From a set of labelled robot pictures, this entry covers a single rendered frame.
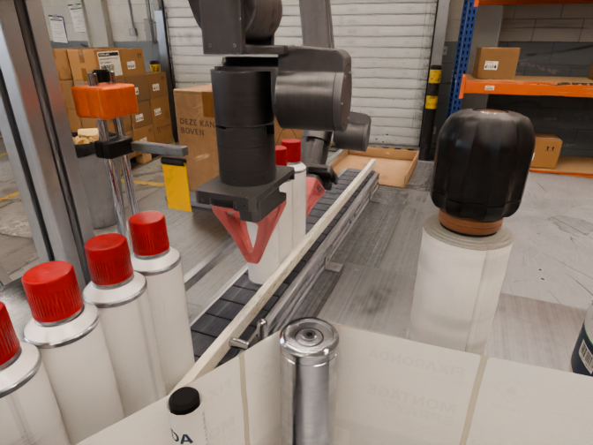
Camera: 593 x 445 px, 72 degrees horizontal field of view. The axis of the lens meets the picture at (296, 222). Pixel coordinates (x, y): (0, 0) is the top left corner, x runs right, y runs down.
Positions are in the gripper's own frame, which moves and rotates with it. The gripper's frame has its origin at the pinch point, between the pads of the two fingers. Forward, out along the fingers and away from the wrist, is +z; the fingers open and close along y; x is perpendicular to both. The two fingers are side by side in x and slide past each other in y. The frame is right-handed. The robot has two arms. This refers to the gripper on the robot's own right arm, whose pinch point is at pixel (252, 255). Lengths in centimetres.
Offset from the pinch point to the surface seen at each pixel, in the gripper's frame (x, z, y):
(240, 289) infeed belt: 8.7, 13.7, 11.2
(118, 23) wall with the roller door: 389, -37, 400
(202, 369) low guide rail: 2.5, 10.3, -8.0
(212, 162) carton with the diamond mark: 38, 7, 51
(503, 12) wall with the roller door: -42, -40, 432
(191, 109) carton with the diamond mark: 43, -6, 52
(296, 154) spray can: 4.7, -4.6, 24.9
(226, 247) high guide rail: 9.4, 5.5, 9.3
